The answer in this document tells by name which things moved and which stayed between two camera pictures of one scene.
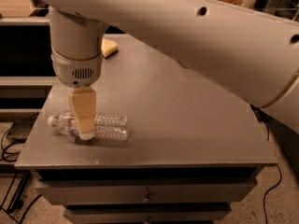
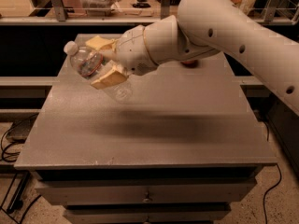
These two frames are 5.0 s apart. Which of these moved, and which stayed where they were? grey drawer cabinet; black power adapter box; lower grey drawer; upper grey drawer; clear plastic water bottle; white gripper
Moved: clear plastic water bottle; white gripper
Stayed: lower grey drawer; upper grey drawer; black power adapter box; grey drawer cabinet
